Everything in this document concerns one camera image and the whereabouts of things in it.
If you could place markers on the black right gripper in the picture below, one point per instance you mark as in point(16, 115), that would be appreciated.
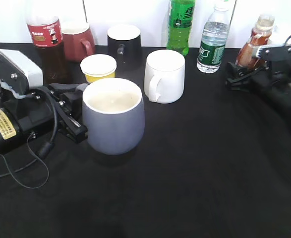
point(275, 88)

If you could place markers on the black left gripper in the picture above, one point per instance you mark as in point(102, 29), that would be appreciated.
point(54, 107)

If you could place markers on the orange iced tea bottle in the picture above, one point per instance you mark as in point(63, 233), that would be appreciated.
point(260, 34)

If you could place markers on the grey ceramic mug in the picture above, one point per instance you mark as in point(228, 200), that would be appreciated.
point(113, 112)

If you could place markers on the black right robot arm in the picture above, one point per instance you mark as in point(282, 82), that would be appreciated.
point(284, 113)

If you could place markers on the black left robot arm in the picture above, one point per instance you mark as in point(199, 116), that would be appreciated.
point(9, 138)

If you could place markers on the dark red ceramic mug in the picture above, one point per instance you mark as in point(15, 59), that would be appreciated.
point(78, 40)

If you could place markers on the white ceramic mug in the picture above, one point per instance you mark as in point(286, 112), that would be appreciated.
point(164, 76)

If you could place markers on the green sprite bottle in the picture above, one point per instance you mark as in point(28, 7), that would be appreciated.
point(179, 25)

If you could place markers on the black ceramic mug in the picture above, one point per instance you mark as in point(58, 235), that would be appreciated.
point(124, 45)

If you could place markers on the yellow plastic cup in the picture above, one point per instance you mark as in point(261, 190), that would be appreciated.
point(98, 66)

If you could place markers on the clear water bottle green label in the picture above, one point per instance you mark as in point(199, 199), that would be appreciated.
point(214, 37)

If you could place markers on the cola bottle red label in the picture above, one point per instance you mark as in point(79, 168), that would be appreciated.
point(45, 30)

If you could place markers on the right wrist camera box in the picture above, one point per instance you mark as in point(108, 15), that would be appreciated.
point(277, 52)

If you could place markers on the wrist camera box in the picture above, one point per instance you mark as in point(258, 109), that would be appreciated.
point(277, 52)
point(18, 74)

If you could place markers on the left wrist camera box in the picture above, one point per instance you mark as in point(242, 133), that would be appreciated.
point(18, 74)

